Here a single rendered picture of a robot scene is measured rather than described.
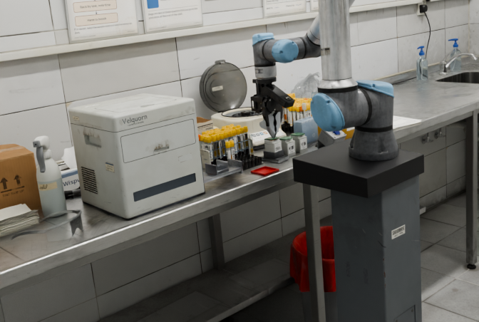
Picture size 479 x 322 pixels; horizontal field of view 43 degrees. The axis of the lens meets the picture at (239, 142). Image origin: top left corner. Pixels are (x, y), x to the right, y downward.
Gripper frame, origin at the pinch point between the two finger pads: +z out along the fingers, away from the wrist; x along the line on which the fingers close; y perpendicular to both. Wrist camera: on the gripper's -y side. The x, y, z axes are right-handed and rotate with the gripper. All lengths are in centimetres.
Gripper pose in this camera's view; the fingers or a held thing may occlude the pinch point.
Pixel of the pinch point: (274, 134)
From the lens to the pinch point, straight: 215.3
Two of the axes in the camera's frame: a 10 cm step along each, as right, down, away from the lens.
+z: 0.9, 9.7, 2.3
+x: -7.2, 2.3, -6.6
